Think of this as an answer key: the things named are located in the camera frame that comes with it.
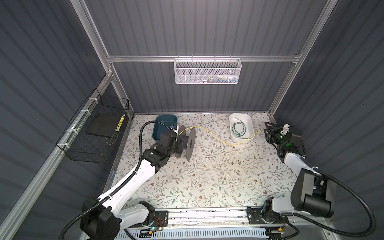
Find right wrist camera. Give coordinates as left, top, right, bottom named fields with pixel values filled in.
left=281, top=124, right=291, bottom=136

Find floral table mat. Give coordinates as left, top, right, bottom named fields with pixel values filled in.
left=125, top=113, right=296, bottom=209

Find white plastic tray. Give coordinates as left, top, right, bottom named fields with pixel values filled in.
left=229, top=113, right=255, bottom=143

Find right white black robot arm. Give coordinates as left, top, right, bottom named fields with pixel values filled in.
left=246, top=122, right=376, bottom=239

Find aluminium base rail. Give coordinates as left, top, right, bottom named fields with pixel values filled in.
left=86, top=206, right=328, bottom=232

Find teal plastic tray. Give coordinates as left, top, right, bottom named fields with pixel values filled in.
left=152, top=115, right=178, bottom=142

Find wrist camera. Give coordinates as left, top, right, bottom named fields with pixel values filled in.
left=281, top=124, right=291, bottom=136
left=170, top=124, right=179, bottom=133

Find grey perforated cable spool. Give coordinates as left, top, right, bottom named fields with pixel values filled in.
left=175, top=126, right=196, bottom=161

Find white wire mesh basket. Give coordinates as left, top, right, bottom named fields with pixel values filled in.
left=174, top=58, right=242, bottom=85

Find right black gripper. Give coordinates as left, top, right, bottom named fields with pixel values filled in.
left=265, top=121, right=286, bottom=149

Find black pad in basket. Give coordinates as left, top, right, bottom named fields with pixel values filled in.
left=86, top=114, right=121, bottom=138

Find items in white basket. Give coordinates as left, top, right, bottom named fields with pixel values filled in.
left=191, top=75, right=238, bottom=84

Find green cable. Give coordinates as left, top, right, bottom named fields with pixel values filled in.
left=231, top=117, right=247, bottom=138

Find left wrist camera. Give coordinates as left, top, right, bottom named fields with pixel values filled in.
left=170, top=124, right=179, bottom=133

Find black wire basket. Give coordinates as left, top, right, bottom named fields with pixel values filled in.
left=57, top=91, right=130, bottom=164

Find yellow marker in basket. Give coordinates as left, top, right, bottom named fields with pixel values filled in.
left=116, top=114, right=126, bottom=132

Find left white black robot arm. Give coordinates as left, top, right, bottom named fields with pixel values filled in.
left=59, top=122, right=183, bottom=240

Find yellow cable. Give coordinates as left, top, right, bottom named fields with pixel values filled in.
left=178, top=125, right=266, bottom=146

